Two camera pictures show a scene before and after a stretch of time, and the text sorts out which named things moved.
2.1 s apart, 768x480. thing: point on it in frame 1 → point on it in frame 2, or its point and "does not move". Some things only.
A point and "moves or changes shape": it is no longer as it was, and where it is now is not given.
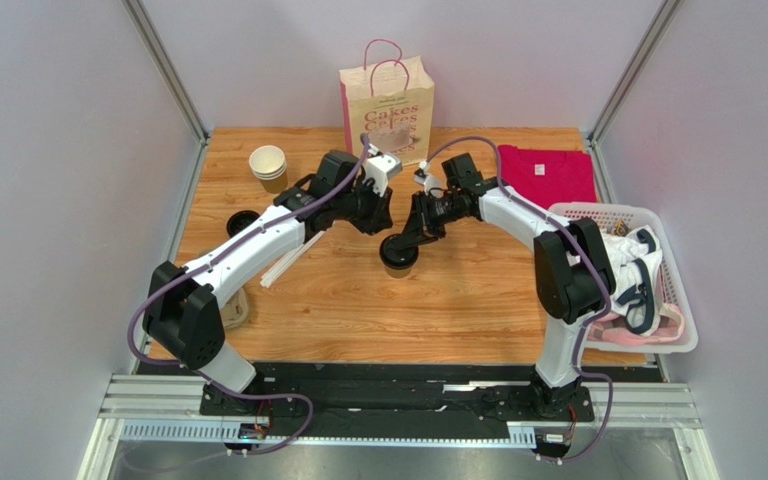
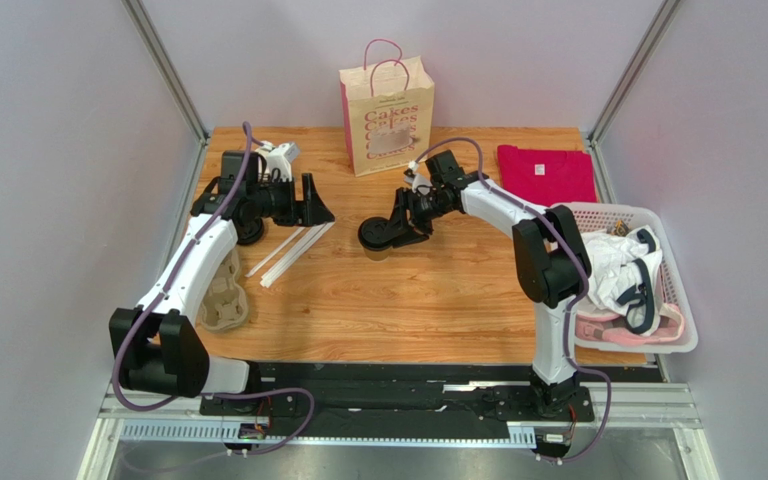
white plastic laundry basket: [636, 217] does not move
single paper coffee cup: [398, 273] → [377, 255]
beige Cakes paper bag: [391, 105] does not move
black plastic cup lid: [397, 257] moves or changes shape
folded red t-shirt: [548, 178] does not move
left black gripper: [380, 218] → [294, 214]
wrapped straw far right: [292, 260] does not move
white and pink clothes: [639, 316] does not move
